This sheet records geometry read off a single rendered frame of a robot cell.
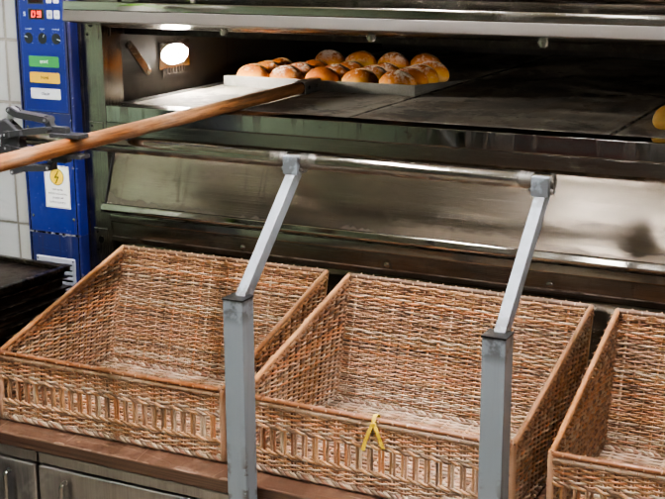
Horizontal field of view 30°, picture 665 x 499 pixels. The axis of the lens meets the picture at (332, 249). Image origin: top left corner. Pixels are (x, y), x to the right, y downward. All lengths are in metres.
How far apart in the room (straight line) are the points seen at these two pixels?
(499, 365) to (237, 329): 0.48
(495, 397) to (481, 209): 0.67
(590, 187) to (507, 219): 0.18
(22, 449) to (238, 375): 0.62
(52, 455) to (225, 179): 0.73
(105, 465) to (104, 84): 0.95
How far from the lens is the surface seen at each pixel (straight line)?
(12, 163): 2.22
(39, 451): 2.63
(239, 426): 2.25
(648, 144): 2.47
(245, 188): 2.82
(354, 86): 3.16
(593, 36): 2.32
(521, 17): 2.36
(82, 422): 2.60
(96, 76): 3.01
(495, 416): 2.03
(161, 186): 2.94
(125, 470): 2.51
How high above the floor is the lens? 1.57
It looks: 14 degrees down
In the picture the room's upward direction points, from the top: straight up
